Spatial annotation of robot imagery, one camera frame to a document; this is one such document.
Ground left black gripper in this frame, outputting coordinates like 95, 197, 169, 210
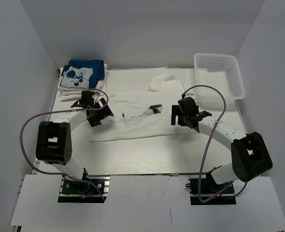
88, 98, 114, 127

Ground white t shirt robot print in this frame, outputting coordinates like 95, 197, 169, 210
89, 73, 195, 142

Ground blue white t shirt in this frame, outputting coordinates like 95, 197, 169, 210
59, 59, 106, 89

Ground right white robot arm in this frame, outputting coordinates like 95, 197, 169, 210
171, 97, 273, 193

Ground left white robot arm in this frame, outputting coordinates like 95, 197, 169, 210
36, 91, 113, 193

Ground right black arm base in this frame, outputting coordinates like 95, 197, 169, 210
185, 178, 236, 205

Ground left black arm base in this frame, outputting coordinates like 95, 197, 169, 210
58, 176, 110, 203

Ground folded white t shirt stack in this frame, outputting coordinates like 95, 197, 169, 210
58, 59, 107, 101

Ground white plastic basket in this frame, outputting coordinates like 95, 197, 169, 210
194, 53, 245, 102

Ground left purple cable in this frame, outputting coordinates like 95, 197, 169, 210
20, 88, 109, 203

